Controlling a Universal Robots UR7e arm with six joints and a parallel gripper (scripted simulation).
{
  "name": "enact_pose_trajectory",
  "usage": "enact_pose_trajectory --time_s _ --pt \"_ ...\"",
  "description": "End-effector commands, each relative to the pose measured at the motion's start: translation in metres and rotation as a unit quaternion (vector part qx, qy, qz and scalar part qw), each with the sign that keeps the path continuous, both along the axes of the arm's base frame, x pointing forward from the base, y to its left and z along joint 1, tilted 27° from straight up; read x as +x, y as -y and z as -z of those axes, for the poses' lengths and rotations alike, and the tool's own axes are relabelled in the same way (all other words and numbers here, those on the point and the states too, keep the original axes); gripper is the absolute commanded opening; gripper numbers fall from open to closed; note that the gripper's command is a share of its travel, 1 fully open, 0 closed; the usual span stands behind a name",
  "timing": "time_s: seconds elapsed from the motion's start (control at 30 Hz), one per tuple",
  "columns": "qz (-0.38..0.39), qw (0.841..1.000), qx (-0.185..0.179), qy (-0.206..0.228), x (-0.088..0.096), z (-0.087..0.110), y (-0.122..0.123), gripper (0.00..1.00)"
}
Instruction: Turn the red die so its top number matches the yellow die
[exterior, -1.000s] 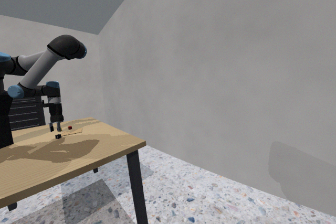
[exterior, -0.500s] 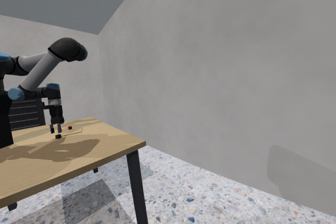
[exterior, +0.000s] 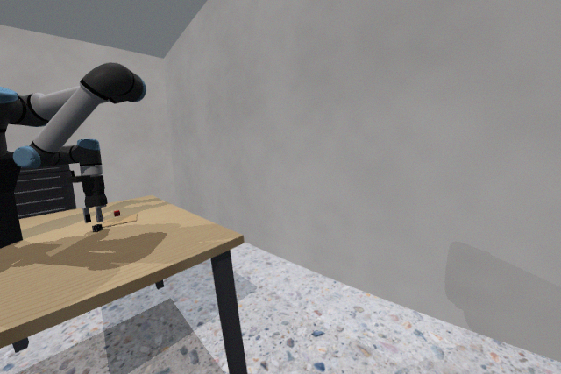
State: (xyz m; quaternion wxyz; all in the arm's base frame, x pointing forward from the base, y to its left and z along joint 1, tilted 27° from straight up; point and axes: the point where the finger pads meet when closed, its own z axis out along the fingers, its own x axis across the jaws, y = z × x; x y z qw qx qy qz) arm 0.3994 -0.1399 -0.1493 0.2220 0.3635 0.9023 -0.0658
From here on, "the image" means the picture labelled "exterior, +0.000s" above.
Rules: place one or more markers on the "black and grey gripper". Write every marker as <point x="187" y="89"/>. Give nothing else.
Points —
<point x="94" y="186"/>

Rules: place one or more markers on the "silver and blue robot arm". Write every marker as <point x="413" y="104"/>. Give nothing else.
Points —
<point x="74" y="105"/>

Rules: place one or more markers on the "tan square mat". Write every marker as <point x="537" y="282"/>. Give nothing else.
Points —
<point x="120" y="220"/>

